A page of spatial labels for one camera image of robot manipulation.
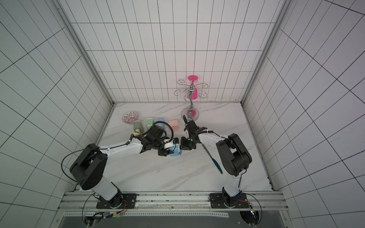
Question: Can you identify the light green pencil sharpener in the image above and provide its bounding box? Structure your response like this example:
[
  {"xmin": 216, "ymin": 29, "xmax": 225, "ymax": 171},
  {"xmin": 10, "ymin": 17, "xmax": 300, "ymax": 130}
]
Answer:
[{"xmin": 145, "ymin": 118, "xmax": 154, "ymax": 130}]

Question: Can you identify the pink pencil sharpener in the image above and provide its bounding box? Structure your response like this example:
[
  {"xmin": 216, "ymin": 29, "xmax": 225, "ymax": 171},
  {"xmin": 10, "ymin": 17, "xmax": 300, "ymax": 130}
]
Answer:
[{"xmin": 169, "ymin": 120, "xmax": 179, "ymax": 132}]

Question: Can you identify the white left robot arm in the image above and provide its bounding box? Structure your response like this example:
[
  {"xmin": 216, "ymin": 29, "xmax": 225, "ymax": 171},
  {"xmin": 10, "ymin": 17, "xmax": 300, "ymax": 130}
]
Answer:
[{"xmin": 69, "ymin": 121, "xmax": 174, "ymax": 202}]

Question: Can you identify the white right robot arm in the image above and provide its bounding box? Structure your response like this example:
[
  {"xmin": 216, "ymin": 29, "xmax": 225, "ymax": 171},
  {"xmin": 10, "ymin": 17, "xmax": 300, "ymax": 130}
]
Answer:
[{"xmin": 181, "ymin": 118, "xmax": 252, "ymax": 205}]

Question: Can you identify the chrome jewelry stand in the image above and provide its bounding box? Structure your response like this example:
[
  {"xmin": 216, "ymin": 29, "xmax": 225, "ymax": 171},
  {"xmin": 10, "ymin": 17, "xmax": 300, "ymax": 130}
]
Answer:
[{"xmin": 174, "ymin": 75, "xmax": 209, "ymax": 121}]

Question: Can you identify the patterned ceramic bowl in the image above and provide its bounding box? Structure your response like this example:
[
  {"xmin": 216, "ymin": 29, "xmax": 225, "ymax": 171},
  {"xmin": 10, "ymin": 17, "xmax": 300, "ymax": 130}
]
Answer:
[{"xmin": 122, "ymin": 111, "xmax": 139, "ymax": 124}]

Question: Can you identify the pink wine glass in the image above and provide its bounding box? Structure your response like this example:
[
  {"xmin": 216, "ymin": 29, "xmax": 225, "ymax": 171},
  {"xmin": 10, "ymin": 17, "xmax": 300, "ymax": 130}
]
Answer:
[{"xmin": 188, "ymin": 75, "xmax": 199, "ymax": 101}]

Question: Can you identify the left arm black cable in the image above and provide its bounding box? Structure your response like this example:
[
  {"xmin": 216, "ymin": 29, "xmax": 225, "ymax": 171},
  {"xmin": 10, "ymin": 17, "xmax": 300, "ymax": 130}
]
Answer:
[{"xmin": 60, "ymin": 121, "xmax": 175, "ymax": 183}]

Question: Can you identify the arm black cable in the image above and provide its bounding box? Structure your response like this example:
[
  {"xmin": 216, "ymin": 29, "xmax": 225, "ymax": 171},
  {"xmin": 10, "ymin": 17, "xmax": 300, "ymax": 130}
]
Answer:
[
  {"xmin": 60, "ymin": 121, "xmax": 175, "ymax": 183},
  {"xmin": 182, "ymin": 114, "xmax": 263, "ymax": 223}
]

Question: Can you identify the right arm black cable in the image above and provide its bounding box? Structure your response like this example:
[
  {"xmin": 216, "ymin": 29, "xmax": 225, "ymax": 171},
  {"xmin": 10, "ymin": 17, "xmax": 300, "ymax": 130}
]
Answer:
[{"xmin": 182, "ymin": 114, "xmax": 263, "ymax": 223}]

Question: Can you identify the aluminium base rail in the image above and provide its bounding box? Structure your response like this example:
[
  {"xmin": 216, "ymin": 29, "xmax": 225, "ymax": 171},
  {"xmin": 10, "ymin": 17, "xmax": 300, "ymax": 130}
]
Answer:
[{"xmin": 59, "ymin": 190, "xmax": 289, "ymax": 213}]

